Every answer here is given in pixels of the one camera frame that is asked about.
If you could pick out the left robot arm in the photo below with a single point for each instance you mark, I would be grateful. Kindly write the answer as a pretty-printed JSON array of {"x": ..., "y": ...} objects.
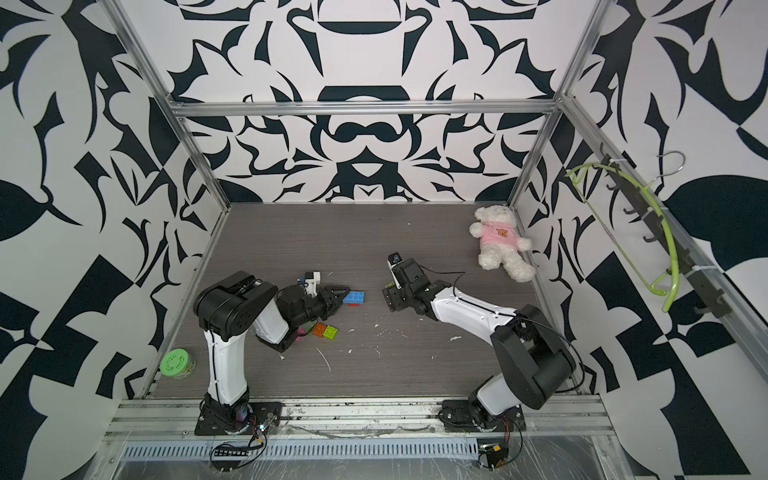
[{"x": 240, "y": 304}]

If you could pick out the orange lego brick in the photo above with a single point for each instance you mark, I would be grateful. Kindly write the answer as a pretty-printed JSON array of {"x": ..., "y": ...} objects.
[{"x": 319, "y": 329}]

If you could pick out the black connector box left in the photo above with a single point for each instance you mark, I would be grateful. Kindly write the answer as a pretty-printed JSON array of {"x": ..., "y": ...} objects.
[{"x": 227, "y": 457}]

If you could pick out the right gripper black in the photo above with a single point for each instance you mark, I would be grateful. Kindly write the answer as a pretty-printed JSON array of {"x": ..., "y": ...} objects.
[{"x": 390, "y": 295}]

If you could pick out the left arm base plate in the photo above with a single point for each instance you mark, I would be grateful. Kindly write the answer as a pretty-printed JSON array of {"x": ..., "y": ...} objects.
[{"x": 215, "y": 419}]

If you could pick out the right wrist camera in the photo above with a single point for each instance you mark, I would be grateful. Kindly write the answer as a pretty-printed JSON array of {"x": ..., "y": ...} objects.
[{"x": 393, "y": 260}]

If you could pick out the black connector box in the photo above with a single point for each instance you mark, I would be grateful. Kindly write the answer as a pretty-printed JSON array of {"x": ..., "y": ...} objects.
[
  {"x": 492, "y": 456},
  {"x": 227, "y": 457}
]

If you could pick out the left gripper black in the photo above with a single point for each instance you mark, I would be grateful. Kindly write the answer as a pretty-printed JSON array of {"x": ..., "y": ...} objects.
[{"x": 329, "y": 300}]

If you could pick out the white vent grille strip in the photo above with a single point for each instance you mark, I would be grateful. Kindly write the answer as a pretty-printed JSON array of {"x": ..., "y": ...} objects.
[{"x": 319, "y": 449}]

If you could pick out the blue long lego brick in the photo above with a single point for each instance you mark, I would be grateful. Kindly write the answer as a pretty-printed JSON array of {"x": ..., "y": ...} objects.
[{"x": 354, "y": 298}]

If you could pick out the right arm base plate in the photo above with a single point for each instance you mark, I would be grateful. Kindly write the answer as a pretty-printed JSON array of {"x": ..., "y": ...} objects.
[{"x": 470, "y": 416}]

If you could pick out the black wall hook rack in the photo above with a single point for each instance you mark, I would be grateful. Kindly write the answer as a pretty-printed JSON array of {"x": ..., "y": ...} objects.
[{"x": 663, "y": 230}]

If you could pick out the black connector box right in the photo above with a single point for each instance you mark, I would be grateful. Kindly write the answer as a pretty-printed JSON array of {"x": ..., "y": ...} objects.
[{"x": 492, "y": 456}]

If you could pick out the green clothes hanger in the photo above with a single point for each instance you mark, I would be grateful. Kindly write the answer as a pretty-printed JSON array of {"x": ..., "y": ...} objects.
[{"x": 591, "y": 183}]

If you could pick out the lime green lego brick near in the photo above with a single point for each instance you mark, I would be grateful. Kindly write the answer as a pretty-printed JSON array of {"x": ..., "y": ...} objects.
[{"x": 330, "y": 332}]

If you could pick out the white teddy bear pink shirt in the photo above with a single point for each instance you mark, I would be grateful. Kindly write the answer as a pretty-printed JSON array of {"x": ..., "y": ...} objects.
[{"x": 499, "y": 244}]

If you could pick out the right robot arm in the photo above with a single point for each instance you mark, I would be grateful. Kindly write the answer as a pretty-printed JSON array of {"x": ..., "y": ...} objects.
[{"x": 534, "y": 359}]

